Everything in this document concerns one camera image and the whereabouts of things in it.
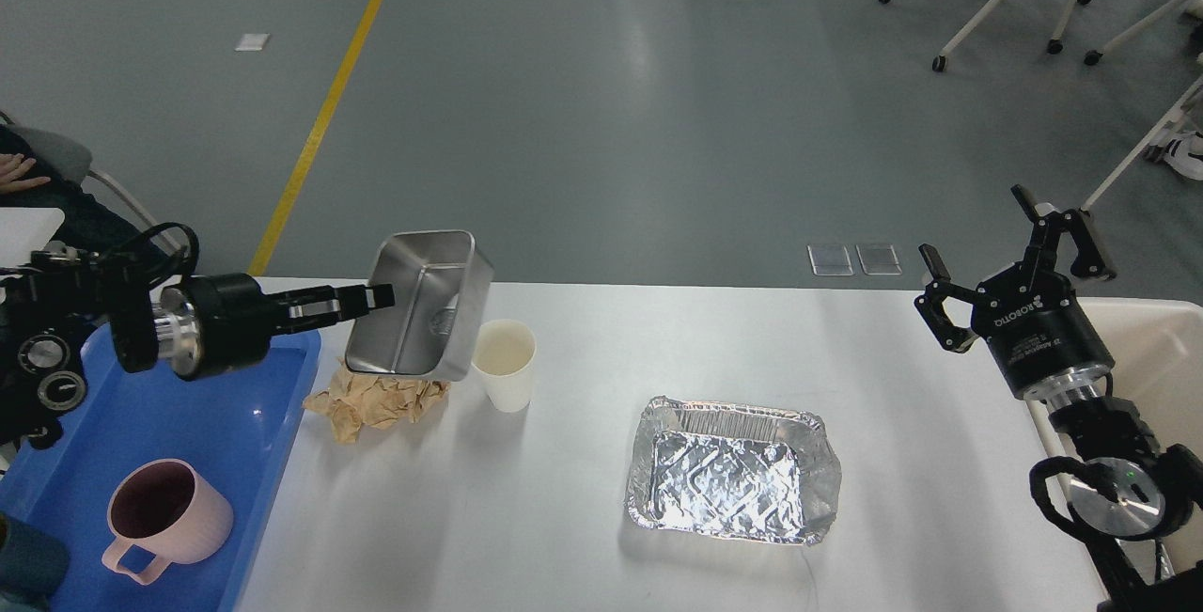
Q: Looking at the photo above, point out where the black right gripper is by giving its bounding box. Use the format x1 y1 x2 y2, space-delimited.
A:
914 184 1118 400

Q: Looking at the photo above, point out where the pink ribbed mug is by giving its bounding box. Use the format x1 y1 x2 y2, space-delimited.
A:
102 459 235 586

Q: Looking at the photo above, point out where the person in beige sweater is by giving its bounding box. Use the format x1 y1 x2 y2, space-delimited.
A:
0 123 180 265

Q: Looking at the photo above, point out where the aluminium foil container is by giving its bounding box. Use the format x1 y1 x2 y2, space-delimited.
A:
626 396 842 546

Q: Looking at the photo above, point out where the beige plastic bin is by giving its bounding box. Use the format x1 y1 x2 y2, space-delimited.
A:
1029 301 1201 611

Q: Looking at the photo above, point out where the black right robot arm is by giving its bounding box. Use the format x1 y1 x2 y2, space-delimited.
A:
914 184 1202 611

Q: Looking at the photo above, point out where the white paper cup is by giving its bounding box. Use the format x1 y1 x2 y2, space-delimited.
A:
470 317 538 414

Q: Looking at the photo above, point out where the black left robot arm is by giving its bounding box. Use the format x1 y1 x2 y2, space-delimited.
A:
1 222 396 448

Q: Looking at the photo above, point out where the person right hand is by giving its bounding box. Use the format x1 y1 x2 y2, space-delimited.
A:
0 153 51 196

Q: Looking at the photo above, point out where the grey chair at left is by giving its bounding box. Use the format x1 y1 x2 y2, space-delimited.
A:
0 109 189 256

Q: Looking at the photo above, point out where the white side table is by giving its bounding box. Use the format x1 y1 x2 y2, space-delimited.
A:
1 208 65 268

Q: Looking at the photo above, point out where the crumpled brown paper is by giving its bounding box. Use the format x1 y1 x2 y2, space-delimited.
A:
302 362 451 446

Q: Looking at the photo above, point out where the stainless steel rectangular tray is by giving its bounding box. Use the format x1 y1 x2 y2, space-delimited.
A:
344 228 494 382

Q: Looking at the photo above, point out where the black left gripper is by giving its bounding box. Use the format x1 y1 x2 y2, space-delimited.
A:
155 274 396 381

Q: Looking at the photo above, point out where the white sneaker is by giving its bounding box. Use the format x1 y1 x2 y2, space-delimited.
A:
1162 131 1203 182

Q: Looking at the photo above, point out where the blue plastic tray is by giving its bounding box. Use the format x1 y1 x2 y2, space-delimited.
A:
1 328 321 611

